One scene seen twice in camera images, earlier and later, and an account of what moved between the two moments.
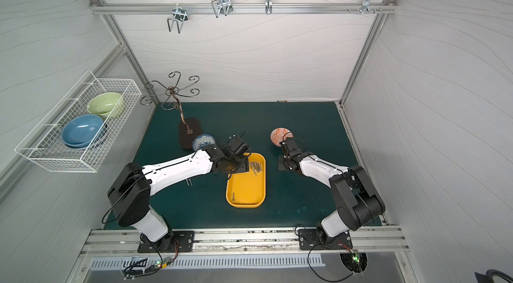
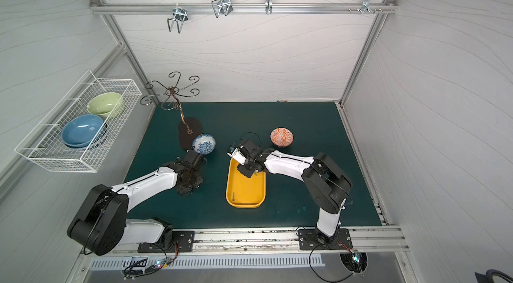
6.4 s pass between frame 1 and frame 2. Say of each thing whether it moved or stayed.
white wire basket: stayed
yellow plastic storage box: stayed
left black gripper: moved
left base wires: stayed
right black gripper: moved
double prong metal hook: stayed
